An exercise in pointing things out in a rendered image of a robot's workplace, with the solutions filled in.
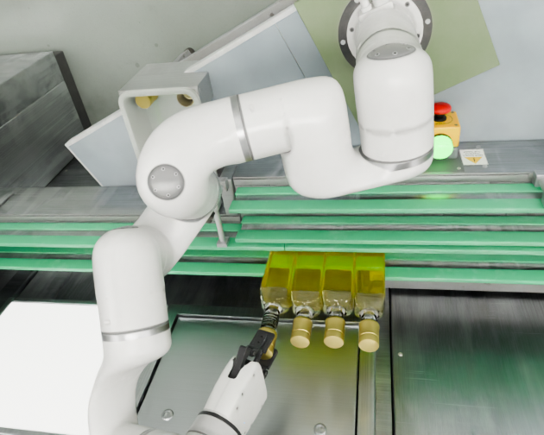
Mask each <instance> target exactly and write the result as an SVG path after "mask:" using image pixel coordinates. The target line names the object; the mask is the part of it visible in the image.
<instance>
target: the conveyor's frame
mask: <svg viewBox="0 0 544 435"><path fill-rule="evenodd" d="M458 147H459V153H460V156H461V160H462V163H463V167H464V170H465V171H464V172H454V173H422V174H420V175H418V176H416V177H414V178H412V179H409V180H404V181H400V182H396V183H405V185H406V183H435V182H446V184H447V182H490V183H491V182H498V181H511V182H512V181H532V178H528V173H533V172H534V170H544V140H528V141H500V142H459V145H458ZM233 181H234V186H250V185H252V187H253V185H288V186H289V183H288V180H287V178H286V174H285V171H284V167H283V164H282V159H281V154H276V155H272V156H268V157H264V158H261V159H257V160H253V161H248V162H245V163H240V164H238V166H237V169H236V172H235V173H234V175H233ZM0 192H13V193H14V194H13V195H12V196H11V197H10V198H9V199H8V200H7V201H6V202H5V203H3V204H2V205H0V221H102V222H103V221H131V222H132V221H136V220H137V219H138V218H139V217H140V216H141V215H142V213H143V212H144V211H145V209H146V208H147V205H146V204H145V203H144V202H143V200H142V198H141V197H140V195H139V192H138V190H137V187H136V186H71V187H11V188H0ZM221 200H222V204H221V206H220V208H219V210H218V211H219V215H220V218H221V222H241V221H242V220H243V218H242V217H241V213H239V215H238V216H227V215H226V213H225V208H224V202H223V198H222V197H221Z"/></svg>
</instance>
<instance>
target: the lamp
mask: <svg viewBox="0 0 544 435"><path fill-rule="evenodd" d="M452 150H453V146H452V138H451V137H450V136H448V135H446V134H437V135H434V154H433V157H434V158H436V159H444V158H446V157H447V156H449V155H450V154H451V153H452Z"/></svg>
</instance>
